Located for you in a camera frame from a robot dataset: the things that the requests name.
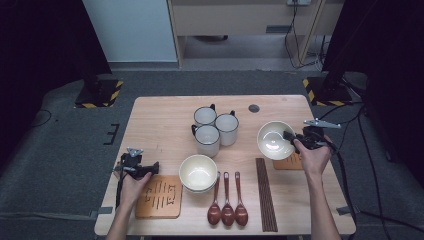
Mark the person's right hand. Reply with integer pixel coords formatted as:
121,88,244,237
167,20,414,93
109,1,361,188
293,134,335,178

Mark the black floor cable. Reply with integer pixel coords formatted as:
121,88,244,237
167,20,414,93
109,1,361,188
33,109,53,128
359,209,424,233
355,105,393,240
315,101,366,130

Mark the black hanging cable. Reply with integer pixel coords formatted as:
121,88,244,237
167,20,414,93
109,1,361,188
283,2,327,71

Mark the row of brown chopsticks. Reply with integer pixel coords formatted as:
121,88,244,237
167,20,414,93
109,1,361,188
254,157,279,233

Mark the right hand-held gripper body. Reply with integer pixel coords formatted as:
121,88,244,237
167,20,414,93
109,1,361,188
294,118,343,150

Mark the white panel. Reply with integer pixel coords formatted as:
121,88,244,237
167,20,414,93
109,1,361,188
81,0,179,64

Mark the black curtain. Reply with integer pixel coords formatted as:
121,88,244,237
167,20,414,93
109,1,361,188
0,0,113,168
320,0,424,189

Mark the person's left hand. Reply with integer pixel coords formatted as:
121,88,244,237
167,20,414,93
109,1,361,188
114,170,153,210

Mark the grey label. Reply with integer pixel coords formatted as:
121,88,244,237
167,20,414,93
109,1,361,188
265,24,293,35

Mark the orange wooden slotted trivet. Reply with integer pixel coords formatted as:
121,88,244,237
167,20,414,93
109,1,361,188
272,151,306,172
134,175,184,220

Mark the grey tape strip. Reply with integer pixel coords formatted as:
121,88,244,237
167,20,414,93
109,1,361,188
89,206,115,220
335,205,361,217

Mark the right hand-held gripper cable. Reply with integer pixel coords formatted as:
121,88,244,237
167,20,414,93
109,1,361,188
318,131,358,240

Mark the light wooden desk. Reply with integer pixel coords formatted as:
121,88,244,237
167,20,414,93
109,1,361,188
166,0,346,69

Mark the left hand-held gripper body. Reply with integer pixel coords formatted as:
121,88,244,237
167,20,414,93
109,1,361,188
114,147,145,182

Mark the black stand base striped edge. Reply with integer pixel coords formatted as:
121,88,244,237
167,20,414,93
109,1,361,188
74,78,125,110
302,76,355,108

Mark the reddish brown wooden spoon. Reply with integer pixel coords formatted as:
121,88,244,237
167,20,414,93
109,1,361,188
234,171,250,227
206,171,223,227
220,171,236,228

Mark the white enamel mug black rim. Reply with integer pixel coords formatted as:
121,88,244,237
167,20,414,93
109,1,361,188
193,103,218,128
214,109,240,147
190,123,222,158

